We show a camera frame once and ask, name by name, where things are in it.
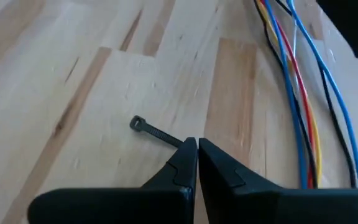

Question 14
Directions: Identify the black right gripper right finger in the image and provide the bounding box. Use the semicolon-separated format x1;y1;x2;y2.
198;138;358;224

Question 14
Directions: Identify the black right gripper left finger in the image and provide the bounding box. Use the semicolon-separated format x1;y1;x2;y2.
27;136;198;224

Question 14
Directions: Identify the yellow cable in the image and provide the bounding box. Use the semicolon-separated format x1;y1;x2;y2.
255;1;323;189

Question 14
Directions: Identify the white cable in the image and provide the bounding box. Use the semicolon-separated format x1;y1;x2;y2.
292;20;301;94

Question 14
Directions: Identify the black zip tie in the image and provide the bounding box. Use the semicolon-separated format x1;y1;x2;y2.
129;115;185;149

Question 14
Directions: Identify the black cable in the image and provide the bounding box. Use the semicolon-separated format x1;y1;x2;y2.
253;0;318;189

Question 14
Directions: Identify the bundle of coloured wires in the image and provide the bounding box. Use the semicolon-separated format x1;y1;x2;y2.
275;0;357;189

